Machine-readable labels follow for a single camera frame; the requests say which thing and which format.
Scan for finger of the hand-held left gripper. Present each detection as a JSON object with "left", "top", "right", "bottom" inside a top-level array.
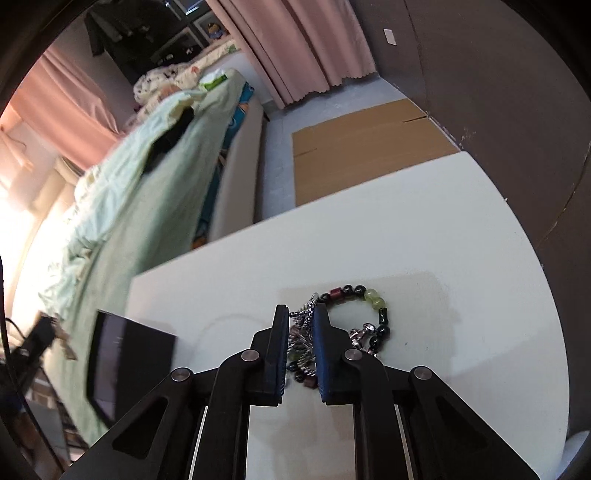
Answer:
[{"left": 13, "top": 314, "right": 58, "bottom": 367}]

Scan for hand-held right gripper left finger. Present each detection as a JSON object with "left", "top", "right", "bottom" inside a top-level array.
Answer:
[{"left": 60, "top": 304, "right": 291, "bottom": 480}]

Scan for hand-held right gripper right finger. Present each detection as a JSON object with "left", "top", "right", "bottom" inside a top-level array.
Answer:
[{"left": 311, "top": 305, "right": 541, "bottom": 480}]

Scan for dark multicolour bead bracelet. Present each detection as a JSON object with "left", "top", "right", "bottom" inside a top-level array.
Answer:
[{"left": 287, "top": 285, "right": 394, "bottom": 391}]

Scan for black jewelry box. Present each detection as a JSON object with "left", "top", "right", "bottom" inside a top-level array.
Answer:
[{"left": 86, "top": 309, "right": 179, "bottom": 428}]

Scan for green bed sheet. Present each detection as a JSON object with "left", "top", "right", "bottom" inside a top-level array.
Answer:
[{"left": 60, "top": 74, "right": 244, "bottom": 446}]

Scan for light green duvet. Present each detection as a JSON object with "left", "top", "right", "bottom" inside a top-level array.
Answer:
[{"left": 41, "top": 85, "right": 209, "bottom": 324}]

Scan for cartoon printed mattress sheet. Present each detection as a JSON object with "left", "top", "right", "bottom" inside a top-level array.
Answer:
[{"left": 193, "top": 85, "right": 256, "bottom": 251}]

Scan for flattened cardboard sheet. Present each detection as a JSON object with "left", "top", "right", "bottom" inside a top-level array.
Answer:
[{"left": 291, "top": 98, "right": 463, "bottom": 208}]

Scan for pink curtain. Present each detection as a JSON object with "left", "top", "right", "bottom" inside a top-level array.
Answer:
[
  {"left": 207, "top": 0, "right": 378, "bottom": 110},
  {"left": 0, "top": 46, "right": 122, "bottom": 172}
]

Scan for black garment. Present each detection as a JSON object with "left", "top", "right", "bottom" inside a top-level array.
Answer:
[{"left": 138, "top": 108, "right": 195, "bottom": 177}]

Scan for green tissue pack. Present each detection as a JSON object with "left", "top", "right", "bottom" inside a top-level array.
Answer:
[{"left": 200, "top": 71, "right": 230, "bottom": 91}]

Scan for bear printed blanket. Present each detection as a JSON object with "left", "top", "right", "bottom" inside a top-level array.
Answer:
[{"left": 132, "top": 39, "right": 239, "bottom": 114}]

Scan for dark hanging clothes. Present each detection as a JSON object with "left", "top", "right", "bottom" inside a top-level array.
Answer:
[{"left": 85, "top": 4, "right": 154, "bottom": 57}]

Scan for dark brown wardrobe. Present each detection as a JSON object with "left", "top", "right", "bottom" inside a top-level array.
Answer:
[{"left": 355, "top": 0, "right": 591, "bottom": 444}]

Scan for dark glass door cabinet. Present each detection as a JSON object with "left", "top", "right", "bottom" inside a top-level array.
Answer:
[{"left": 111, "top": 0, "right": 218, "bottom": 70}]

